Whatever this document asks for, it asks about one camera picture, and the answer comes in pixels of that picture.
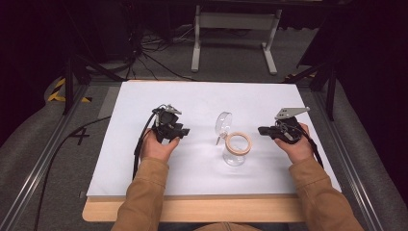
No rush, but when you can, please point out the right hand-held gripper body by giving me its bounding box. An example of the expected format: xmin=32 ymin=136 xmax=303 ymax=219
xmin=272 ymin=106 xmax=312 ymax=144

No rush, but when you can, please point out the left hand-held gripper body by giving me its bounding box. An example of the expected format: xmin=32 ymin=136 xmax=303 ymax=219
xmin=151 ymin=103 xmax=183 ymax=144

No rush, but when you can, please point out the person's left hand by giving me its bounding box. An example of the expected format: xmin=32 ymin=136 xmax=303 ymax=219
xmin=140 ymin=128 xmax=181 ymax=164

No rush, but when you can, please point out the person's right hand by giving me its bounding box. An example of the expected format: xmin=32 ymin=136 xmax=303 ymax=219
xmin=273 ymin=122 xmax=316 ymax=165

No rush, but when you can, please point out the glass jar with hinged lid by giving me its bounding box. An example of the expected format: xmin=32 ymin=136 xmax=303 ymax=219
xmin=214 ymin=111 xmax=254 ymax=167

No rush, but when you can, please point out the white table mat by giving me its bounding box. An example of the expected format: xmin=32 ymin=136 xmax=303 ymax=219
xmin=86 ymin=80 xmax=343 ymax=197

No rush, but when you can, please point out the black tripod stand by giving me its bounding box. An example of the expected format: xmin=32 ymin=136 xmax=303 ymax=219
xmin=282 ymin=60 xmax=339 ymax=122
xmin=62 ymin=53 xmax=127 ymax=116

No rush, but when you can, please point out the person's lap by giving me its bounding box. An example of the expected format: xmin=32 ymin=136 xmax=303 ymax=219
xmin=191 ymin=221 xmax=262 ymax=231

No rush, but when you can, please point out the yellow black floor tape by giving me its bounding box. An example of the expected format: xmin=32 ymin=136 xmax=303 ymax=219
xmin=47 ymin=77 xmax=93 ymax=104

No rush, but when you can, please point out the right hand-held gripper black cable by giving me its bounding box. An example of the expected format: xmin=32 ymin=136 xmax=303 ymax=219
xmin=296 ymin=122 xmax=325 ymax=169

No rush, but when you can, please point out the hand-held gripper black cable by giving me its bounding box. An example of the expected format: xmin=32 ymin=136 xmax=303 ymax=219
xmin=296 ymin=122 xmax=325 ymax=169
xmin=132 ymin=109 xmax=160 ymax=181

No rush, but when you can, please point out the left hand-held gripper black cable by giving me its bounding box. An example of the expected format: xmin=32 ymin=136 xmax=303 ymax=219
xmin=132 ymin=109 xmax=160 ymax=181

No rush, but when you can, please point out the aluminium rail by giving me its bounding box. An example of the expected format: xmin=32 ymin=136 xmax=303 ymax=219
xmin=311 ymin=90 xmax=385 ymax=231
xmin=0 ymin=82 xmax=89 ymax=231

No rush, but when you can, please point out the bundle of black floor cables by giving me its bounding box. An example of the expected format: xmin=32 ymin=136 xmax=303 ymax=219
xmin=125 ymin=22 xmax=198 ymax=83

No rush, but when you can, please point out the white metal stand frame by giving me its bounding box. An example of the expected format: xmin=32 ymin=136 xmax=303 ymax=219
xmin=191 ymin=4 xmax=283 ymax=76

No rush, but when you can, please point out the black floor cable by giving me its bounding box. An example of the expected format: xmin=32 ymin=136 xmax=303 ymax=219
xmin=33 ymin=115 xmax=112 ymax=231

